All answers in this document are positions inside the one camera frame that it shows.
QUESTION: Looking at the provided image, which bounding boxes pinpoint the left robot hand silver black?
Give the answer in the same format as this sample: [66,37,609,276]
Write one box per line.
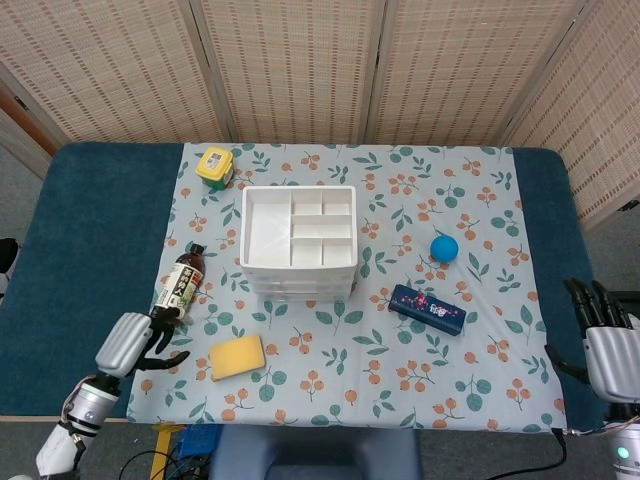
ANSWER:
[94,305,195,377]

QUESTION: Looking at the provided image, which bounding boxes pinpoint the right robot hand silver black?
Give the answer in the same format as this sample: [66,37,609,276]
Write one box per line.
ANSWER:
[543,277,640,402]

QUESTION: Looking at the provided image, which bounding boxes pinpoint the white plastic drawer organizer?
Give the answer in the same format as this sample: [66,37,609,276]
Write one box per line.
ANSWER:
[240,184,360,303]

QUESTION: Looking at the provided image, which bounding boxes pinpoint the clear plastic drawer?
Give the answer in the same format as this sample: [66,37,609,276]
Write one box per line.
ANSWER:
[245,266,359,280]
[250,288,357,303]
[248,277,358,291]

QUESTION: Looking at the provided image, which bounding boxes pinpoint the dark blue pencil case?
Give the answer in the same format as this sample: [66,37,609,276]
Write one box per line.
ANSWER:
[388,283,468,340]

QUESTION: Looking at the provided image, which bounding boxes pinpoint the brown tea bottle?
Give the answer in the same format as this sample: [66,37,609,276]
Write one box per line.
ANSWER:
[149,242,207,326]

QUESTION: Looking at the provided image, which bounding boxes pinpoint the teal table cover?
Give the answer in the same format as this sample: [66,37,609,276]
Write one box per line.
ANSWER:
[0,141,621,434]

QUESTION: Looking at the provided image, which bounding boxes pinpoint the yellow table leg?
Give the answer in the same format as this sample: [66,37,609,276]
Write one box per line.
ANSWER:
[154,423,180,480]

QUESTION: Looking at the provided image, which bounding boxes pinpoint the yellow sponge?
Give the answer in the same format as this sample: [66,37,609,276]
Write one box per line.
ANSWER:
[208,334,266,383]

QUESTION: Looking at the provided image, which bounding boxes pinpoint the blue plastic crate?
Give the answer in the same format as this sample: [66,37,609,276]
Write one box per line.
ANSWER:
[179,424,221,459]

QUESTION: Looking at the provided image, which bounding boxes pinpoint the black white device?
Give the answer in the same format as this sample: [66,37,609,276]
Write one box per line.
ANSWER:
[0,237,21,299]

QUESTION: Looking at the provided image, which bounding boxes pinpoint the green container yellow lid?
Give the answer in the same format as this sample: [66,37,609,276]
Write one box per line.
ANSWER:
[194,145,236,191]

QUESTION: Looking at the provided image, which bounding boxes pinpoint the blue ball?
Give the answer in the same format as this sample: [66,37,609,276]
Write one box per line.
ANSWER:
[430,234,460,265]

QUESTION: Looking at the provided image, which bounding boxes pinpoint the blue grey chair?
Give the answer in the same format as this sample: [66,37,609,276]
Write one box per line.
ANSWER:
[208,425,422,480]

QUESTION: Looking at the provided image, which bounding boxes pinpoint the floral printed tablecloth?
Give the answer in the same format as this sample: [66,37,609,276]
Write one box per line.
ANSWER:
[124,142,569,432]

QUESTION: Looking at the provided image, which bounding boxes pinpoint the brown wooden board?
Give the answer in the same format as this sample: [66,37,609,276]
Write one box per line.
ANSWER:
[0,82,59,156]

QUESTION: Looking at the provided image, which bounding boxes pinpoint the woven bamboo folding screen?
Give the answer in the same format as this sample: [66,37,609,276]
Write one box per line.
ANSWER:
[0,0,640,234]

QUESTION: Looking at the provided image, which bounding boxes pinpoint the black cable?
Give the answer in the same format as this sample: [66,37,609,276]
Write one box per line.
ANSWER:
[499,428,569,474]

